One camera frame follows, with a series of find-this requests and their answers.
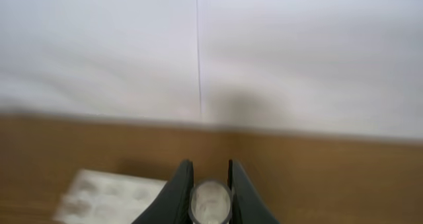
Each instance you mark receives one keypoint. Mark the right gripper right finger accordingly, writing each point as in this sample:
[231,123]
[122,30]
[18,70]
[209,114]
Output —
[248,201]

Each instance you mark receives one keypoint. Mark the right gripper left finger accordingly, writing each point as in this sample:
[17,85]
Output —
[172,201]

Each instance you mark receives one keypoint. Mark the white test tube rack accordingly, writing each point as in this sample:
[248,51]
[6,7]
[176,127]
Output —
[109,197]

